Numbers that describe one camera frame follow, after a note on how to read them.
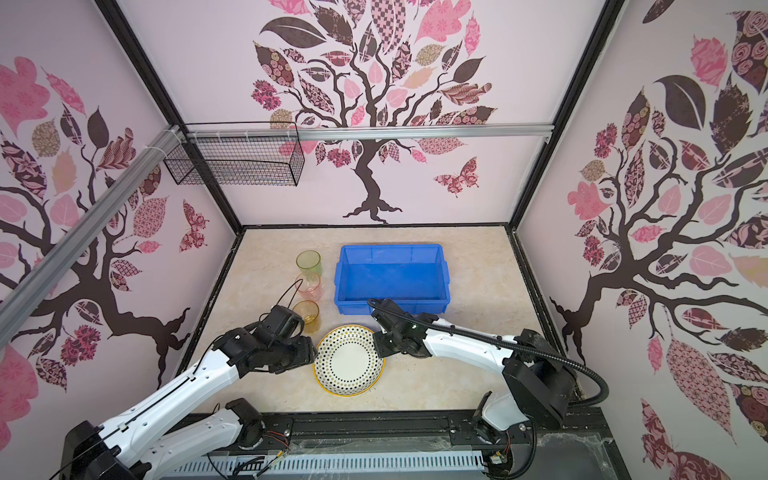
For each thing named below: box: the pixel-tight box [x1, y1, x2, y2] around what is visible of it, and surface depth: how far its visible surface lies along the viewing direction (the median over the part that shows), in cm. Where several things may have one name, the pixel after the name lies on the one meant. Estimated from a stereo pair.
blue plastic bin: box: [334, 244, 451, 314], surface depth 106 cm
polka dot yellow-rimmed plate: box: [312, 324, 386, 397], surface depth 84 cm
